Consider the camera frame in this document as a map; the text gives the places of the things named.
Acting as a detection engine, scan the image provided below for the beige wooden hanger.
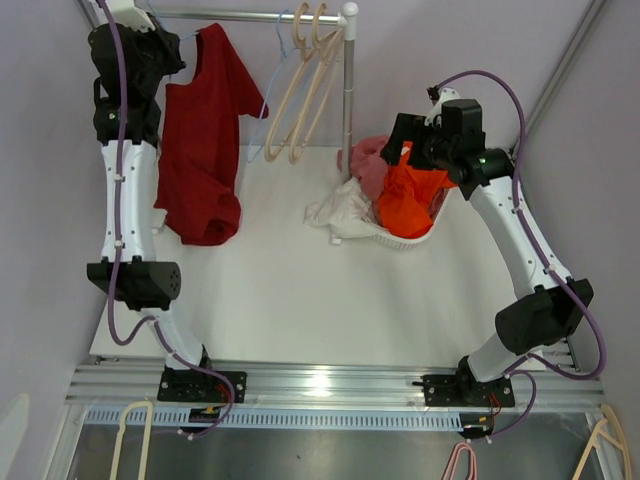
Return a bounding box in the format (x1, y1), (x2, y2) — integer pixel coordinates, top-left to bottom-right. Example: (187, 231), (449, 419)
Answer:
(264, 2), (334, 164)
(289, 2), (344, 164)

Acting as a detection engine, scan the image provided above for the purple cable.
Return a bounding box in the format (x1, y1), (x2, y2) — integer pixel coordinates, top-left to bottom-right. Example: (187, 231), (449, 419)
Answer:
(92, 0), (236, 441)
(424, 69), (609, 446)

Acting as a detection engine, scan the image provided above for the slotted cable duct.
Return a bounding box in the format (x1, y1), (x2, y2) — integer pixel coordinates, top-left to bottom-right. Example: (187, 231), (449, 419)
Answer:
(84, 405), (492, 432)

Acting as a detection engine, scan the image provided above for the white t shirt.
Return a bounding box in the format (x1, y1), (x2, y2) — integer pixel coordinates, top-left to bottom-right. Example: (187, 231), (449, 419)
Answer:
(303, 178), (383, 239)

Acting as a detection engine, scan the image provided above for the aluminium rail frame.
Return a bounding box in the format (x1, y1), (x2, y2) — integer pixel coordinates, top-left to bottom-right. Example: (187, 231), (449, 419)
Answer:
(64, 355), (605, 413)

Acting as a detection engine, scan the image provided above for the orange t shirt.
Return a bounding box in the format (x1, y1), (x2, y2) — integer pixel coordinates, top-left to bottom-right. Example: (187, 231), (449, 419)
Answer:
(375, 139), (459, 240)

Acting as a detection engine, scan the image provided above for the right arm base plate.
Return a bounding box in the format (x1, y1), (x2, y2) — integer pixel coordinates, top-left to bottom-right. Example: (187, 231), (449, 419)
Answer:
(411, 374), (515, 408)

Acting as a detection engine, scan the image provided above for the pink t shirt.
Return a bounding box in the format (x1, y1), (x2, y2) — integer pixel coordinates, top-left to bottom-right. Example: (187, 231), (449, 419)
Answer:
(350, 135), (389, 202)

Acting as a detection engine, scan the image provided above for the dark red t shirt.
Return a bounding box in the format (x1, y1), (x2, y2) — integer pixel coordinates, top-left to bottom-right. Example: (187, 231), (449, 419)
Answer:
(155, 24), (269, 246)

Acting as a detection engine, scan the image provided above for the pink hanger bottom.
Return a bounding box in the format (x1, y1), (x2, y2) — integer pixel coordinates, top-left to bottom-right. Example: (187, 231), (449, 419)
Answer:
(442, 442), (480, 480)

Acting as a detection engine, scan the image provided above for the blue hanger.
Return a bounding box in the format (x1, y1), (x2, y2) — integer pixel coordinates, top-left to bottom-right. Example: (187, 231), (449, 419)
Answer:
(146, 2), (198, 84)
(245, 9), (292, 164)

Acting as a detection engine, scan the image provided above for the beige hanger bottom right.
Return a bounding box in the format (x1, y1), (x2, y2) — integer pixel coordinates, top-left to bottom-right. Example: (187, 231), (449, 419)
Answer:
(572, 403), (633, 480)

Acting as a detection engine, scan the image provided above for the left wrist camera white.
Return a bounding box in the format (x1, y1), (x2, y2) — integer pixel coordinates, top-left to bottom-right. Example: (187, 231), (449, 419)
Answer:
(94, 0), (156, 33)

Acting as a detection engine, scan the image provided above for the cream hanger bottom left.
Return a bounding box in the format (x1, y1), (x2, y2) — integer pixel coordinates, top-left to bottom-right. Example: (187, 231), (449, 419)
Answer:
(107, 398), (155, 480)

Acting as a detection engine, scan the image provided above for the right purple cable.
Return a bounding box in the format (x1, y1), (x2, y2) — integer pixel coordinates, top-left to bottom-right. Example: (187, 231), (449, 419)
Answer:
(424, 69), (609, 446)

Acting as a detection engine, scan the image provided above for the white plastic basket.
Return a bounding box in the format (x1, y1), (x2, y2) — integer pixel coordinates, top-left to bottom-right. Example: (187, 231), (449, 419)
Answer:
(369, 134), (451, 251)

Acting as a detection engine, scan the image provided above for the metal clothes rack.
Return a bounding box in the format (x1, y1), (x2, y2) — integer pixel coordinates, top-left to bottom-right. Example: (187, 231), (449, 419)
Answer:
(87, 0), (360, 246)

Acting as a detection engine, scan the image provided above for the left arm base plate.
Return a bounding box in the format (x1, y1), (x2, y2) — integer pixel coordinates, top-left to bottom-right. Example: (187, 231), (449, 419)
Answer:
(156, 368), (230, 404)

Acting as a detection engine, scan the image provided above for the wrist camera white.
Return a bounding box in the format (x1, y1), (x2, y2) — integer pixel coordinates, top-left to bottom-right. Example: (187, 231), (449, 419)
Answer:
(94, 0), (156, 33)
(424, 87), (461, 126)

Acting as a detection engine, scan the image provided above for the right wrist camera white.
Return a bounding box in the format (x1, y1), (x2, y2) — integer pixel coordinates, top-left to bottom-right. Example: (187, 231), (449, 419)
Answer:
(424, 87), (461, 126)

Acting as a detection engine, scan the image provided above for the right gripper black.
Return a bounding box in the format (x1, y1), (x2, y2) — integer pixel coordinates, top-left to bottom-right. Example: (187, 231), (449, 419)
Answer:
(379, 114), (454, 173)

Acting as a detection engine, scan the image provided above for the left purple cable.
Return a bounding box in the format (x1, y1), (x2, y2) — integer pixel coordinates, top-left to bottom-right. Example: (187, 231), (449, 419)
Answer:
(92, 0), (236, 441)

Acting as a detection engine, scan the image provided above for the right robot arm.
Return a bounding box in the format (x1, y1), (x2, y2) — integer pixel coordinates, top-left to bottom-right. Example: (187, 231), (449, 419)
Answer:
(381, 94), (594, 405)

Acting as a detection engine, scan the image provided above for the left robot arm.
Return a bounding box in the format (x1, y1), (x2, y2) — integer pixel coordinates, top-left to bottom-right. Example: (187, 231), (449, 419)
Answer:
(86, 23), (216, 402)

